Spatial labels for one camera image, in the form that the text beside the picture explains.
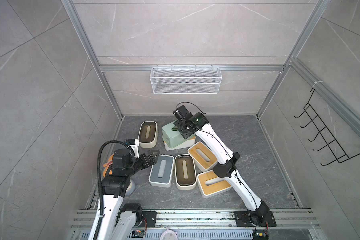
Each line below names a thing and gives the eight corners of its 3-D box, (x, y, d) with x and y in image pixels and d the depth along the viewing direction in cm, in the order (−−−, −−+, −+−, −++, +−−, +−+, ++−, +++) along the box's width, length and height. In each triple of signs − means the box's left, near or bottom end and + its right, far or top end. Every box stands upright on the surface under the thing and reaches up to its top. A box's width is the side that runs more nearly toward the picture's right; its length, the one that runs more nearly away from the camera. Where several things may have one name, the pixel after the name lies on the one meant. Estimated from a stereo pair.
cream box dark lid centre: (173, 190, 84) (173, 186, 79) (175, 159, 97) (174, 154, 92) (196, 190, 84) (196, 186, 79) (194, 159, 97) (195, 154, 92)
